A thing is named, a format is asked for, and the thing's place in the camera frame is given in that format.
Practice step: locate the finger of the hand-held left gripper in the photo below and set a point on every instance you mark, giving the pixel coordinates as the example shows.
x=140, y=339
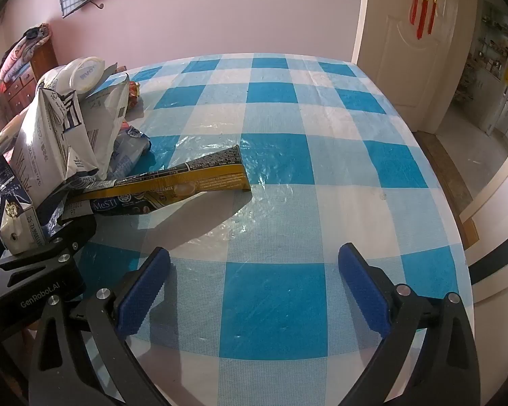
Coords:
x=78, y=232

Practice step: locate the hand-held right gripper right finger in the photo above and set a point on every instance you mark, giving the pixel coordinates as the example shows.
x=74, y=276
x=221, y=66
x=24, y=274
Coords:
x=364, y=287

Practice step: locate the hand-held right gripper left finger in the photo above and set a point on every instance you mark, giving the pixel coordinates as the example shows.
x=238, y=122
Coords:
x=146, y=292

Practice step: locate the white milk carton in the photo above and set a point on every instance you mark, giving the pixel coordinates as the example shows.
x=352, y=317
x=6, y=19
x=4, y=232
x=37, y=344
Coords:
x=42, y=148
x=12, y=215

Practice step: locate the clear blue printed plastic bag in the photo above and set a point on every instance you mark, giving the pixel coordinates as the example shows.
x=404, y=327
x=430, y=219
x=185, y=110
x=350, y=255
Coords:
x=131, y=146

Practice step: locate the white barcode packet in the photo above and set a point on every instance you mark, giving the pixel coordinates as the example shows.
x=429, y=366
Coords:
x=106, y=110

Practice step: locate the long foil wrapper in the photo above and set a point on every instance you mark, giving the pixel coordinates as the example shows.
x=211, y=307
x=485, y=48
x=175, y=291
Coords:
x=203, y=177

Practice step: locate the white round tub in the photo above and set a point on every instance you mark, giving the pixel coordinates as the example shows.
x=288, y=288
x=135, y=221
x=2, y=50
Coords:
x=84, y=74

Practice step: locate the blue white checked tablecloth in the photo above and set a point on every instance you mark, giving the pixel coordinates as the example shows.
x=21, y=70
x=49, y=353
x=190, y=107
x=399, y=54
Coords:
x=279, y=220

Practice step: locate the white cabinet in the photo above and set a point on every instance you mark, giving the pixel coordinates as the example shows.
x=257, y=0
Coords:
x=499, y=325

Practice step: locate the brown wooden cabinet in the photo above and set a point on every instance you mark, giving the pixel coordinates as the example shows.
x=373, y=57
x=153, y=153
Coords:
x=34, y=76

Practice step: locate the pile of folded blankets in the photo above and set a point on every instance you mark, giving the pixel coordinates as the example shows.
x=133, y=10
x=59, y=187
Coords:
x=21, y=48

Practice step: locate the cream door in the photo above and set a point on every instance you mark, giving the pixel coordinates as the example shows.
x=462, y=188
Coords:
x=406, y=72

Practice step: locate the kitchen shelf with jars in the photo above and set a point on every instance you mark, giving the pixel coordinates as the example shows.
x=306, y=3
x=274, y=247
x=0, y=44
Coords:
x=491, y=50

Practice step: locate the red knot decoration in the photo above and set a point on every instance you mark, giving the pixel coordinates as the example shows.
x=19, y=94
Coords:
x=425, y=0

